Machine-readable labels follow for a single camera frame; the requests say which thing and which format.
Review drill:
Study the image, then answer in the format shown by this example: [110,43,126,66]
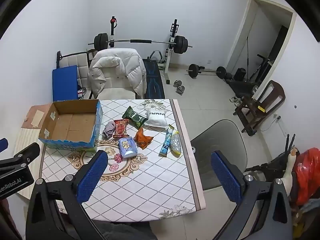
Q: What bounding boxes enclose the black router antennas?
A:
[285,134,295,155]

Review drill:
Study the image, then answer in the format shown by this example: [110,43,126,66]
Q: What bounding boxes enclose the silver scouring pad packet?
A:
[170,130,181,155]

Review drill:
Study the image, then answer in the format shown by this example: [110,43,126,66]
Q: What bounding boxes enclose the long barbell with black plates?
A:
[94,33,193,55]

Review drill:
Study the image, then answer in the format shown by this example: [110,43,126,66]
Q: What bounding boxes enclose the purple scrunchie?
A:
[102,121,115,139]

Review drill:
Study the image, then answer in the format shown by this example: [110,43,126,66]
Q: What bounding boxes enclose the light blue pouch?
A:
[118,136,138,158]

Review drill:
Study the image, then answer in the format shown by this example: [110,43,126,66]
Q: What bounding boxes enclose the black bench pad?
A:
[142,59,165,99]

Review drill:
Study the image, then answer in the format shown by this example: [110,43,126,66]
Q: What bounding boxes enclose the short barbell with black plates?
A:
[185,64,233,80]

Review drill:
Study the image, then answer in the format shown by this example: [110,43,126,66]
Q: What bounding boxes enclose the black exercise machine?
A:
[224,54,273,98]

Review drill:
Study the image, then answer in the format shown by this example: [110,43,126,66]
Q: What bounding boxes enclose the cream padded chair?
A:
[60,54,91,80]
[96,56,137,100]

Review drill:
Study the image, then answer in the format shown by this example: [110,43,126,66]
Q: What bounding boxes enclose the blue board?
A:
[52,65,79,102]

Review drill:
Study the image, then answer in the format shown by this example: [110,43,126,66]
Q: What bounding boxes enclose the white weight bench rack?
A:
[107,16,180,84]

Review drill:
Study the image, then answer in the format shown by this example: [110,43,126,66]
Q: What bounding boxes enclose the white puffer jacket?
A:
[88,48,147,99]

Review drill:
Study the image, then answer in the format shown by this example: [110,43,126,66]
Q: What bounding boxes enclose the cardboard box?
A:
[38,99,103,152]

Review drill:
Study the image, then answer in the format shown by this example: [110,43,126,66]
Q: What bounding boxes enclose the red plastic bag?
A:
[292,148,320,207]

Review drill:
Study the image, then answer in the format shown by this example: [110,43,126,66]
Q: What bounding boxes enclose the red snack packet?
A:
[113,119,130,139]

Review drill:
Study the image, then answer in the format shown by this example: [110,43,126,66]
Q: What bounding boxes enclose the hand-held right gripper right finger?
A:
[211,151,293,240]

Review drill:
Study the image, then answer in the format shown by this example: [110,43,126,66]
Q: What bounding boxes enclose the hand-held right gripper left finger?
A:
[26,150,108,240]

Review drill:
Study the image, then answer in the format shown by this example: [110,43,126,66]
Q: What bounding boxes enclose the orange snack packet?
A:
[134,127,154,150]

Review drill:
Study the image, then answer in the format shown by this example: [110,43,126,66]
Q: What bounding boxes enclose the grey office chair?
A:
[190,119,248,192]

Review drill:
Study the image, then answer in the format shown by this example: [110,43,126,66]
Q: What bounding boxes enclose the white pouch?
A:
[144,109,167,128]

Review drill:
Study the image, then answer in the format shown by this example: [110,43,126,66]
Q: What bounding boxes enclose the green snack packet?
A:
[122,106,148,130]

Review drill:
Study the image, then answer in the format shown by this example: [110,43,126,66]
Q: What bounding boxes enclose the blue stick packet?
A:
[159,127,175,157]

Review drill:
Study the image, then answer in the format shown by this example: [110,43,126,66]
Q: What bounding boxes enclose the brown wooden chair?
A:
[234,80,286,136]

